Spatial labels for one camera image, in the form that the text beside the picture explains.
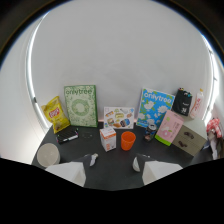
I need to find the yellow chips bag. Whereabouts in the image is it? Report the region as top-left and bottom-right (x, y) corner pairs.
(40, 95), (71, 134)

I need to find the white orange small box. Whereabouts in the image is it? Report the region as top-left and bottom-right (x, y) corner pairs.
(99, 126), (118, 153)

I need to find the green onlytree box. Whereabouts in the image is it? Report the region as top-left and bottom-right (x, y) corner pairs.
(63, 84), (99, 129)

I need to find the pink flower box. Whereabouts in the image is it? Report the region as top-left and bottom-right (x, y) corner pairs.
(154, 109), (185, 147)

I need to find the orange plastic cup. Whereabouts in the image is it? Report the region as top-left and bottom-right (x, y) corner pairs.
(120, 130), (137, 152)

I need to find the beige two-drawer cabinet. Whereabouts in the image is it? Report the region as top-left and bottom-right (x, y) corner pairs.
(171, 115), (209, 158)

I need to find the white pink bottle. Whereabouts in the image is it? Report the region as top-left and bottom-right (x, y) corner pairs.
(189, 88), (205, 120)

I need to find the dark drink can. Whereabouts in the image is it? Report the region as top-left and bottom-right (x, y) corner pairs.
(143, 123), (158, 143)

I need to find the red white cloth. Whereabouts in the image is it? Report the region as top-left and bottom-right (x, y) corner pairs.
(205, 117), (224, 160)

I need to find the blue onlytree box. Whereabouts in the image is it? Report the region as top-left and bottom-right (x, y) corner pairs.
(136, 87), (176, 130)

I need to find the white round bowl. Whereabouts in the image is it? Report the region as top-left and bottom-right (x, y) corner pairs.
(36, 142), (61, 169)

